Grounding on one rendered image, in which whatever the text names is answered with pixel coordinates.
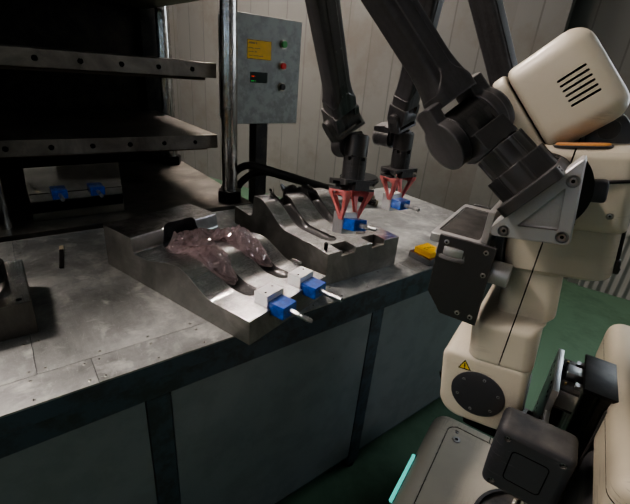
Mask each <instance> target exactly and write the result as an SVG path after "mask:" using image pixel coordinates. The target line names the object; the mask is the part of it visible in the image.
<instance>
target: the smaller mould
mask: <svg viewBox="0 0 630 504"><path fill-rule="evenodd" d="M4 264H5V268H6V272H7V275H8V276H7V279H6V280H5V281H4V282H2V283H0V342H2V341H6V340H10V339H14V338H17V337H21V336H25V335H29V334H33V333H37V332H39V329H38V325H37V320H36V316H35V312H34V307H33V303H32V298H31V294H30V289H29V285H28V281H27V277H26V273H25V269H24V265H23V261H22V259H21V260H15V261H9V262H4Z"/></svg>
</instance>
